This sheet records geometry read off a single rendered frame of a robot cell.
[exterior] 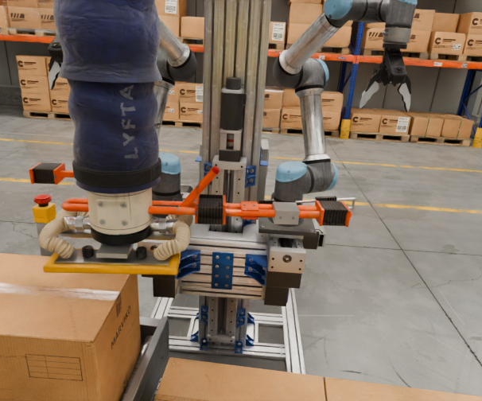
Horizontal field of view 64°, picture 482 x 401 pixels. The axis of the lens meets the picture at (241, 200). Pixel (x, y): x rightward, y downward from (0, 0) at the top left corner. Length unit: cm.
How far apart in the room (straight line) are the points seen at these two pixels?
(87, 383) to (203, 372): 49
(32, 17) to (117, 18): 820
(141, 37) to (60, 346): 81
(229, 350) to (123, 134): 144
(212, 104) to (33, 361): 107
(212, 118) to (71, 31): 80
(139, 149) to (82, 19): 30
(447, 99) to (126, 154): 969
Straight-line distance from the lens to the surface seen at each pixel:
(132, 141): 98
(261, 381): 158
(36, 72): 924
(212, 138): 164
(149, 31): 97
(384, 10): 135
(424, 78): 1009
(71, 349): 120
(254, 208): 109
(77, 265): 109
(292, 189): 150
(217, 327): 203
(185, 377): 159
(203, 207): 105
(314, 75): 162
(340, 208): 113
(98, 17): 94
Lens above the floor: 170
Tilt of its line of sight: 22 degrees down
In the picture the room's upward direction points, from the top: 3 degrees clockwise
